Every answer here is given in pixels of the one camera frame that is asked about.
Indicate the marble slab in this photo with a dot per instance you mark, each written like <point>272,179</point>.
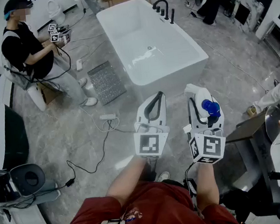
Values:
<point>253,8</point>

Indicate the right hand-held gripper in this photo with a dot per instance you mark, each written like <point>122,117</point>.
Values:
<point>210,147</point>

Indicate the white bottle with blue cap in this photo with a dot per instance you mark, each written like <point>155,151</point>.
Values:
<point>211,107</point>

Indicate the person's white shoe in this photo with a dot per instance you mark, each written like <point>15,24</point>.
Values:
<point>163,176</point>

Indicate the grey glitter mat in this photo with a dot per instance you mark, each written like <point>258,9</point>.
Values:
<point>106,83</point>

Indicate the white stool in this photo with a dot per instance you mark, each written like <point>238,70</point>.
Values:
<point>36,98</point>

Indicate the brown cardboard box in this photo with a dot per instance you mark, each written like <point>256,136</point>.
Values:
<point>50,94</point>

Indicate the person's left forearm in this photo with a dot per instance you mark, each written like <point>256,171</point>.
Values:
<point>127,178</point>

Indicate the grey white smart toilet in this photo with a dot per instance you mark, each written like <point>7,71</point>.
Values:
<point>28,178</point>

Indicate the metal rack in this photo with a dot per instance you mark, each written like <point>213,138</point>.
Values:
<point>276,45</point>

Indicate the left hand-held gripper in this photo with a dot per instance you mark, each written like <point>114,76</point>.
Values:
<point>148,143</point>

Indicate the round metal drain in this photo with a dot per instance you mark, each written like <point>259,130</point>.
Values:
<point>150,47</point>

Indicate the white water jug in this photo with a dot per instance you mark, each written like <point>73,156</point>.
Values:
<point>56,13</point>

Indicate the white-rimmed black panel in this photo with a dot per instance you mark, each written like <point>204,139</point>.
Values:
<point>15,138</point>

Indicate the black square panel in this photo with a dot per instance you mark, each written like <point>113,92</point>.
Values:
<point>242,14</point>

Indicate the person's right forearm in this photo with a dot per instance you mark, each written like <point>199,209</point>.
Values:
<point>206,186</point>

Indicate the white power strip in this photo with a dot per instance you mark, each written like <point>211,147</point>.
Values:
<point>108,116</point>
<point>79,65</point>

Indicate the black basin faucet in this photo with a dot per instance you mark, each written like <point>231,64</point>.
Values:
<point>278,175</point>

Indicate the person's red shirt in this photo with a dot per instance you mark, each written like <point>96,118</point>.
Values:
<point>153,208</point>

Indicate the black faucet knob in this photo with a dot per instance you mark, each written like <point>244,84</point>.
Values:
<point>162,12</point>
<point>158,9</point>

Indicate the white bathtub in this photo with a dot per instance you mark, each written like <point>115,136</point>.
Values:
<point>151,32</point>

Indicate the dark brown board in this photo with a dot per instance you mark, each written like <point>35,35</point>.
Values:
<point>247,127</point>

